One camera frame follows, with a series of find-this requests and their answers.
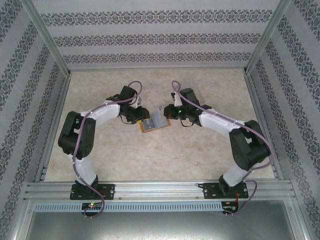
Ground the thin black gripper wire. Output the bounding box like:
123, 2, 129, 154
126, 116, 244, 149
119, 115, 135, 125
178, 119, 200, 128

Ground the thin black right gripper wire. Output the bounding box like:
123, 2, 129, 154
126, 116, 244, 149
178, 119, 200, 128

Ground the aluminium side rail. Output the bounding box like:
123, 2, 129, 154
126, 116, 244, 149
243, 72, 285, 182
33, 73, 73, 183

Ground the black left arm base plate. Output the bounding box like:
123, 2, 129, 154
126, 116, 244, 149
69, 183, 116, 201

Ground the thin black left gripper wire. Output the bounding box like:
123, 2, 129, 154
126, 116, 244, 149
119, 115, 135, 125

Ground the white grey credit card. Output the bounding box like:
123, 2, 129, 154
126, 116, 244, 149
152, 105, 168, 126

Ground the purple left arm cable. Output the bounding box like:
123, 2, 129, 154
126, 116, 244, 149
71, 80, 145, 220

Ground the aluminium mounting rail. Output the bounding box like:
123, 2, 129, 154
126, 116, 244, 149
24, 181, 293, 201

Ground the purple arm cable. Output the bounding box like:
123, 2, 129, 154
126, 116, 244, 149
170, 79, 273, 218
71, 80, 145, 220

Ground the aluminium frame post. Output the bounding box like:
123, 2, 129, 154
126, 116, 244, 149
21, 0, 73, 77
243, 0, 300, 76

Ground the grey metal sheet panel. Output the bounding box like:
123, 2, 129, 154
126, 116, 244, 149
26, 211, 298, 240

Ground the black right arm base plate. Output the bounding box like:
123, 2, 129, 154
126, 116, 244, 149
198, 182, 250, 200

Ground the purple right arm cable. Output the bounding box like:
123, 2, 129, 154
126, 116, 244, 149
170, 79, 273, 218

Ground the slotted grey cable duct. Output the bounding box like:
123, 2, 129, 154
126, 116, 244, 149
33, 201, 223, 212

